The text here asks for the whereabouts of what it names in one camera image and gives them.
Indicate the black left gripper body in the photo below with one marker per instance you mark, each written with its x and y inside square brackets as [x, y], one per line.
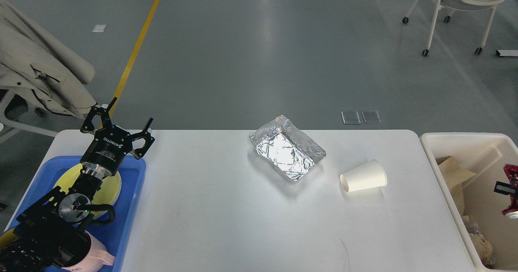
[108, 149]

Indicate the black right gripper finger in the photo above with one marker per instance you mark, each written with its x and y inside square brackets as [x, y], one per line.
[505, 188]

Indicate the crushed red can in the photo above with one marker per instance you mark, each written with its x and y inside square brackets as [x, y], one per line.
[511, 172]

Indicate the yellow plastic plate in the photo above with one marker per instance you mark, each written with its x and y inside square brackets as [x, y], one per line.
[66, 181]

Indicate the brown paper bag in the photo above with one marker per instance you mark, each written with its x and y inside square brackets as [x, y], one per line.
[454, 176]

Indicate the pink mug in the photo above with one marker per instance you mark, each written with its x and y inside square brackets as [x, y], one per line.
[95, 259]

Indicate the white paper cup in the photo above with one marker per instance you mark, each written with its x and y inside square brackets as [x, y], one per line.
[367, 176]

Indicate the aluminium foil tray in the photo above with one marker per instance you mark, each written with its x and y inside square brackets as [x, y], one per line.
[291, 151]
[473, 228]

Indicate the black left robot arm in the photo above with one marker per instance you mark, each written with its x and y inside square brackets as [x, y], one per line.
[53, 230]

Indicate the pale green plate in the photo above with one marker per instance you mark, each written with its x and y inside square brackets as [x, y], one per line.
[116, 185]

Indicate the beige plastic bin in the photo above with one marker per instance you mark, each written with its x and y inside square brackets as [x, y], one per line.
[484, 154]

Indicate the blue plastic tray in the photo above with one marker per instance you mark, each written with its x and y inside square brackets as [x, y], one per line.
[115, 235]

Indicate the beige jacket on chair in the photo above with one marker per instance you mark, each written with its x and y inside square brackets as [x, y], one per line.
[38, 67]

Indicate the teal yellow mug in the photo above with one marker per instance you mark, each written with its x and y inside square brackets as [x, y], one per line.
[7, 238]

